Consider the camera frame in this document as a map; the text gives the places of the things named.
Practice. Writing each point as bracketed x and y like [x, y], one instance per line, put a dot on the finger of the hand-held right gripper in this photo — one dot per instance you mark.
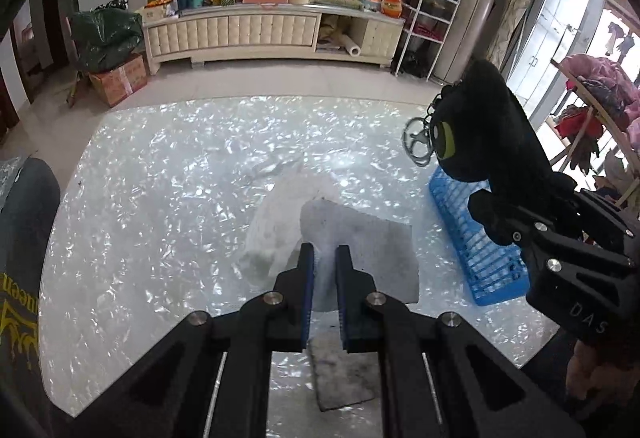
[600, 213]
[505, 218]

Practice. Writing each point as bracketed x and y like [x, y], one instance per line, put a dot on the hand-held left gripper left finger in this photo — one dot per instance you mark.
[307, 298]

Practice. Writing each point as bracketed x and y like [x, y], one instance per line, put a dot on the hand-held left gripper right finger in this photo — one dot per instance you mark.
[342, 298]

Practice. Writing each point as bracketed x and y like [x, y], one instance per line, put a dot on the blue plastic basket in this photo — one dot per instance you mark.
[480, 263]

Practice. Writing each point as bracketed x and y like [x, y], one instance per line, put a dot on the grey felt cloth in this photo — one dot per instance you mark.
[370, 243]

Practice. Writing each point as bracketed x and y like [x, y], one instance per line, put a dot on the black plush toy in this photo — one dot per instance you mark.
[485, 128]

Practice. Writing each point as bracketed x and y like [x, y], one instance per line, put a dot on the person's right hand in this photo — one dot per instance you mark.
[590, 368]

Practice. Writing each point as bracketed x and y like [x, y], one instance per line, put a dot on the large white folded towel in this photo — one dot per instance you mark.
[270, 238]

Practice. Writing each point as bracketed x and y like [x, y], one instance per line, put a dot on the clothes drying rack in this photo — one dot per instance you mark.
[592, 101]

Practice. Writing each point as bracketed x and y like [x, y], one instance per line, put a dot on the pile of pink clothes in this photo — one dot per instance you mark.
[600, 78]

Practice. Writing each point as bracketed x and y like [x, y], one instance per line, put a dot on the sliding glass door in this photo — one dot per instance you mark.
[560, 18]

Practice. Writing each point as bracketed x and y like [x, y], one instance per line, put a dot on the white metal rack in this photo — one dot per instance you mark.
[430, 14]

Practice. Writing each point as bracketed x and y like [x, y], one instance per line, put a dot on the white paper roll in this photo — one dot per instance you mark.
[353, 46]

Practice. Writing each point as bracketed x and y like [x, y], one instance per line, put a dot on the cream television cabinet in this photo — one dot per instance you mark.
[225, 31]

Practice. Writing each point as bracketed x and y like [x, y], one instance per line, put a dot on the chair with grey cover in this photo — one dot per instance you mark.
[25, 268]

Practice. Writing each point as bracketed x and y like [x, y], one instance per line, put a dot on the cardboard box with red print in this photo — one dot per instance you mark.
[120, 81]

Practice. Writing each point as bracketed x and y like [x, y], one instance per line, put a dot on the green plastic bag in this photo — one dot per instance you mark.
[105, 38]

